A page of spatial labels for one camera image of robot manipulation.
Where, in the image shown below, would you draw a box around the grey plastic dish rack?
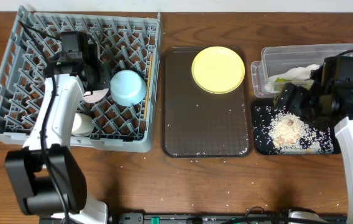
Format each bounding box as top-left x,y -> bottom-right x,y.
0,7 -> 163,152

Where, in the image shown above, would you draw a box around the green orange snack wrapper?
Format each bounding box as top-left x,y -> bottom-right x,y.
273,77 -> 314,90

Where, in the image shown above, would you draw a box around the white cup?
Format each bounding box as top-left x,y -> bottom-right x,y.
71,113 -> 94,136

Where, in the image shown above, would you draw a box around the dark brown serving tray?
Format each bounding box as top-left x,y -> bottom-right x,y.
161,47 -> 253,158

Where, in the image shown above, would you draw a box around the white napkin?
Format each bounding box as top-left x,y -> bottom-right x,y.
265,64 -> 320,93

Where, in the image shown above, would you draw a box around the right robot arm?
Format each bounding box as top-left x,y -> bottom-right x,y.
273,54 -> 353,223

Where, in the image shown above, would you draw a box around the black waste tray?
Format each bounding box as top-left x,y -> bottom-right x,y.
250,98 -> 342,156

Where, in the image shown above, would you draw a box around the clear plastic waste bin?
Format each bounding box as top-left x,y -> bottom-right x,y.
251,44 -> 353,98

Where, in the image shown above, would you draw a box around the white bowl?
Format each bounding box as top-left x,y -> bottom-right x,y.
83,88 -> 109,103

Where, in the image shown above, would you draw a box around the yellow plate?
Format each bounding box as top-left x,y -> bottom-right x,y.
191,46 -> 245,95

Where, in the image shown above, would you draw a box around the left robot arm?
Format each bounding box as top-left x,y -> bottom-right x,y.
5,31 -> 108,223

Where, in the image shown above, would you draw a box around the rice and food scraps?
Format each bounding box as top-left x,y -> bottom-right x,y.
254,105 -> 334,155

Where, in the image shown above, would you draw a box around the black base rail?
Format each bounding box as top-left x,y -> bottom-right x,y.
108,207 -> 347,224

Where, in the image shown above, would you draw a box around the light blue bowl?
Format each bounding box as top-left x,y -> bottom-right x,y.
110,70 -> 147,106

